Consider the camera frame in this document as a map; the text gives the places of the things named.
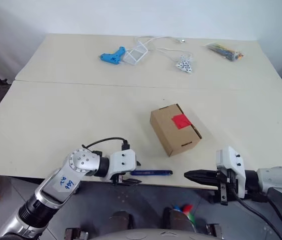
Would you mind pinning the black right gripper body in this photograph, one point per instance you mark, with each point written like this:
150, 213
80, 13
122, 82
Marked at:
223, 178

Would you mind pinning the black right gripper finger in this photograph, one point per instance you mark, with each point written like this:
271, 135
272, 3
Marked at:
203, 181
201, 174

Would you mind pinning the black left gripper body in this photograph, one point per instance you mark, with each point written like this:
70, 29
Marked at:
118, 178

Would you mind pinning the blue pen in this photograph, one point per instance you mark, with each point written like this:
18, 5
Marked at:
153, 172

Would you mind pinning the brown cardboard box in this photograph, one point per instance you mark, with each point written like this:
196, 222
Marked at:
173, 140

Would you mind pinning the red tape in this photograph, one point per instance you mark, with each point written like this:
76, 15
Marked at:
181, 121

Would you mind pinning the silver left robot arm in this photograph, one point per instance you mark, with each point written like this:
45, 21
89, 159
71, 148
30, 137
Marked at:
81, 162

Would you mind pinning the clear plastic box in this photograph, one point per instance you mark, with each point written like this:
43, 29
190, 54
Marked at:
134, 59

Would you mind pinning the red blue green pieces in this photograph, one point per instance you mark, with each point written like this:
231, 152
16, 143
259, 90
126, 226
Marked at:
187, 208

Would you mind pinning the dark rounded shape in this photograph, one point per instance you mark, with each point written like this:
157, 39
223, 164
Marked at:
178, 221
121, 220

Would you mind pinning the bag of white dice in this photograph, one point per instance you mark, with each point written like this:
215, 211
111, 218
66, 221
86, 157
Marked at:
184, 65

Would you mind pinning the blue glue gun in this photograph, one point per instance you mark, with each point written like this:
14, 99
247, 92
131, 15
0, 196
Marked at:
112, 57

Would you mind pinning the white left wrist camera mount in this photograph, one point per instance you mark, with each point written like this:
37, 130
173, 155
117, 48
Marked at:
123, 160

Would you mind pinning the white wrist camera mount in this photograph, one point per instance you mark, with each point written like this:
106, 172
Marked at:
232, 160
123, 160

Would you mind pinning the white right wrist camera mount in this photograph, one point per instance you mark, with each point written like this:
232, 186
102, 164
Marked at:
232, 160

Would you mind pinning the grey metal bracket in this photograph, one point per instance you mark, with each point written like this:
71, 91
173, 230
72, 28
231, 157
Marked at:
76, 233
213, 231

